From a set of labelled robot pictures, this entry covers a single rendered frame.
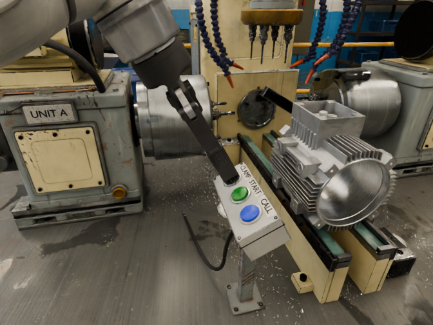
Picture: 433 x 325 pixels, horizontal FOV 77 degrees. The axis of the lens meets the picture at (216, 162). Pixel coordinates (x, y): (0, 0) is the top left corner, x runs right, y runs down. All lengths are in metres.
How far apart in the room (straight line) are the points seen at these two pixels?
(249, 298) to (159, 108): 0.50
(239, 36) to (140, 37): 0.77
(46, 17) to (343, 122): 0.51
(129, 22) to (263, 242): 0.33
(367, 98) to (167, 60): 0.73
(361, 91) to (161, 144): 0.62
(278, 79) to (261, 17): 0.27
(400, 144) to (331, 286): 0.63
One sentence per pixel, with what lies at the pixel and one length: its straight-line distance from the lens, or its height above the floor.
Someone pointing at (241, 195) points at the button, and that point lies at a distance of 0.44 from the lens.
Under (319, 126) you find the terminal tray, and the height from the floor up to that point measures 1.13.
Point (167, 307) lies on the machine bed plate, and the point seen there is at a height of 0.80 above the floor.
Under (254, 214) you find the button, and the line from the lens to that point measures 0.40.
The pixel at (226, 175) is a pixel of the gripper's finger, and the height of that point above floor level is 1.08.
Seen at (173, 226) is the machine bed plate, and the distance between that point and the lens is 0.80.
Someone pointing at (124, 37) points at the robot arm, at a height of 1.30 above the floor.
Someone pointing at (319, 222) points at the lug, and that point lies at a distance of 0.60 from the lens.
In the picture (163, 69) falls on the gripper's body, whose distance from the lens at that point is 0.37.
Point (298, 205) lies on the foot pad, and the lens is 0.59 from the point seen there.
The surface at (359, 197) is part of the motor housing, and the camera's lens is 0.69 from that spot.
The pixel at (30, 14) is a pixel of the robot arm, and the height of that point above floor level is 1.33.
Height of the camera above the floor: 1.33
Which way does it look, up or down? 29 degrees down
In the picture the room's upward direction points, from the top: straight up
